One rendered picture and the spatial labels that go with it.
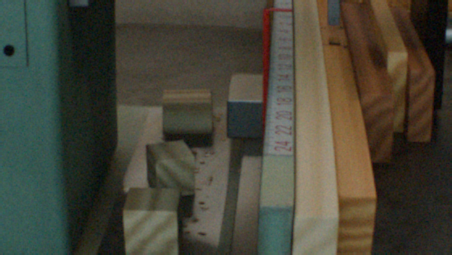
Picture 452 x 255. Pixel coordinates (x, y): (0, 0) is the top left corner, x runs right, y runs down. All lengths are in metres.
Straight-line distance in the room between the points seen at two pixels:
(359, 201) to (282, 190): 0.05
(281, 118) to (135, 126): 0.43
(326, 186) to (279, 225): 0.04
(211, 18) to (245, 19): 0.15
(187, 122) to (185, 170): 0.13
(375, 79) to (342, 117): 0.06
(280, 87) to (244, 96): 0.30
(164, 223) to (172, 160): 0.10
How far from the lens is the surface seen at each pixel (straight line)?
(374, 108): 0.57
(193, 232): 0.71
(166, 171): 0.76
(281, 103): 0.51
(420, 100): 0.61
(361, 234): 0.46
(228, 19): 4.13
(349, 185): 0.46
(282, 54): 0.60
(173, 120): 0.88
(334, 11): 0.69
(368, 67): 0.62
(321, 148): 0.47
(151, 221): 0.66
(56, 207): 0.65
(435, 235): 0.50
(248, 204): 0.72
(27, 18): 0.61
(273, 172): 0.43
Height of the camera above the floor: 1.13
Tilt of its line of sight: 24 degrees down
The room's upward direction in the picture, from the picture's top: straight up
